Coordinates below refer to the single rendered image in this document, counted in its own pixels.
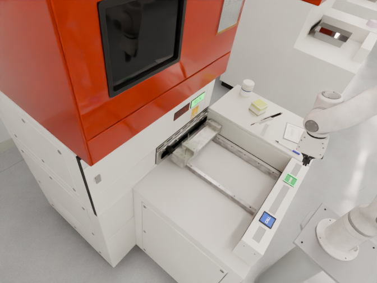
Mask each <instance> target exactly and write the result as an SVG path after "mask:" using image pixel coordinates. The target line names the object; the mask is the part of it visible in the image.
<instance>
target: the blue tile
mask: <svg viewBox="0 0 377 283"><path fill-rule="evenodd" d="M274 220H275V219H274V218H272V217H271V216H269V215H268V214H266V213H264V214H263V216H262V218H261V221H262V222H263V223H265V224H266V225H268V226H269V227H271V225H272V224H273V222H274Z"/></svg>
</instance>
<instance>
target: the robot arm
mask: <svg viewBox="0 0 377 283"><path fill-rule="evenodd" d="M343 101H344V96H343V95H342V94H340V93H338V92H335V91H332V90H323V91H320V92H319V93H318V94H317V97H316V100H315V103H314V106H313V108H312V110H311V111H310V112H309V113H308V114H307V115H306V117H305V118H304V120H303V126H304V129H305V130H304V132H303V133H302V135H301V137H300V140H299V142H298V145H297V148H296V150H298V151H299V152H301V154H302V155H303V160H302V162H303V164H302V165H303V166H304V165H305V166H307V164H308V165H309V164H310V161H311V160H312V159H316V158H318V159H323V157H324V153H325V151H326V148H327V145H328V141H329V134H330V132H333V131H338V130H343V129H347V128H349V127H353V126H355V125H358V124H360V123H362V122H364V121H366V120H368V119H370V118H371V117H373V116H376V115H377V85H376V86H372V87H370V88H367V89H365V90H363V91H362V92H360V93H359V94H358V95H356V96H354V97H352V98H351V99H349V100H347V101H345V102H343ZM308 155H309V156H308ZM376 236H377V194H376V196H375V198H374V200H373V201H372V202H371V203H370V204H359V205H357V206H356V207H355V208H353V209H351V210H350V211H349V212H347V213H346V214H344V215H343V216H342V217H340V218H339V219H337V220H335V219H331V218H326V219H323V220H321V221H320V222H319V223H318V224H317V226H316V237H317V239H318V242H319V244H320V245H321V247H322V248H323V249H324V250H325V251H326V252H327V253H328V254H329V255H330V256H332V257H333V258H335V259H337V260H340V261H351V260H353V259H355V258H356V257H357V255H358V250H359V247H358V246H359V245H360V244H362V243H364V242H366V241H368V240H370V239H372V238H374V237H376Z"/></svg>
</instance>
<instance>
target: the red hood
mask: <svg viewBox="0 0 377 283"><path fill-rule="evenodd" d="M244 2H245V0H0V91H1V92H2V93H4V94H5V95H6V96H8V97H9V99H11V100H12V101H13V102H15V103H16V104H17V105H18V106H19V107H20V108H22V109H23V110H24V111H25V112H26V113H27V114H29V115H30V116H31V117H32V118H33V119H34V120H36V121H37V122H38V123H40V124H41V125H42V126H43V127H44V128H45V129H47V130H48V131H49V132H50V133H51V134H52V135H54V136H55V137H56V138H57V139H58V140H59V141H61V142H62V143H63V144H64V145H65V146H66V147H68V148H69V149H70V150H71V151H73V152H74V153H75V154H76V155H77V156H79V157H80V158H81V159H82V160H83V161H84V162H86V163H87V164H88V165H89V166H90V167H91V166H93V165H94V164H96V163H97V162H99V161H100V160H101V159H103V158H104V157H106V156H107V155H109V154H110V153H111V152H113V151H114V150H116V149H117V148H118V147H120V146H121V145H122V144H124V143H125V142H127V141H128V140H130V139H131V138H133V137H134V136H135V135H137V134H138V133H139V132H141V131H143V130H144V129H145V128H147V127H148V126H149V125H151V124H152V123H153V122H155V121H156V120H158V119H159V118H161V117H162V116H164V115H165V114H166V113H168V112H169V111H171V110H172V109H174V108H175V107H176V106H178V105H179V104H180V103H182V102H183V101H185V100H186V99H187V98H189V97H190V96H192V95H193V94H195V93H196V92H198V91H199V90H200V89H202V88H203V87H204V86H206V85H208V84H209V83H210V82H212V81H213V80H214V79H216V78H217V77H218V76H220V75H221V74H223V73H224V72H225V71H226V69H227V65H228V61H229V57H230V54H231V50H232V46H233V42H234V39H235V36H236V32H237V28H238V24H239V21H240V17H241V14H242V9H243V6H244Z"/></svg>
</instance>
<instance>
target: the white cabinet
mask: <svg viewBox="0 0 377 283"><path fill-rule="evenodd" d="M219 135H220V134H219ZM220 136H221V135H220ZM226 139H227V138H226ZM227 140H228V139H227ZM229 141H230V140H229ZM230 142H231V141H230ZM232 143H233V142H232ZM233 144H234V143H233ZM235 145H237V144H235ZM237 146H238V145H237ZM238 147H239V146H238ZM240 148H241V147H240ZM242 149H243V148H242ZM243 150H244V149H243ZM245 151H246V150H245ZM248 153H249V152H248ZM250 154H251V153H250ZM252 155H253V154H252ZM253 156H254V155H253ZM255 157H256V156H255ZM258 159H259V158H258ZM259 160H261V159H259ZM261 161H262V160H261ZM265 163H266V162H265ZM267 165H269V164H267ZM270 166H271V165H270ZM271 167H272V166H271ZM273 168H274V167H273ZM274 169H276V168H274ZM276 170H277V169H276ZM277 171H279V170H277ZM133 196H134V214H135V231H136V245H138V246H139V247H140V248H141V249H142V250H143V251H144V252H145V253H146V254H147V255H148V256H149V257H151V258H152V259H153V260H154V261H155V262H156V263H157V264H159V265H160V266H161V268H162V269H164V270H165V271H166V272H167V273H168V274H169V275H170V276H172V277H173V278H174V279H175V280H176V281H177V282H178V283H240V282H241V281H242V280H243V278H241V277H240V276H239V275H238V274H236V273H235V272H234V271H232V270H231V269H230V268H229V267H228V266H226V265H225V264H224V263H223V262H222V261H220V260H219V259H218V258H217V257H216V256H214V255H213V254H212V253H211V252H210V251H208V250H207V249H206V248H204V247H203V246H202V245H201V244H200V243H198V242H197V241H196V240H195V239H194V238H192V237H191V236H190V235H189V234H188V233H186V232H185V231H184V230H182V229H181V228H180V227H179V226H178V225H176V224H175V223H174V222H173V221H172V220H170V219H169V218H168V217H167V216H166V215H164V214H163V213H162V212H161V211H160V210H158V209H157V208H155V207H154V206H153V205H152V204H151V203H149V202H148V201H147V200H146V199H145V198H143V197H142V196H141V195H140V194H139V193H137V192H136V191H135V190H134V189H133Z"/></svg>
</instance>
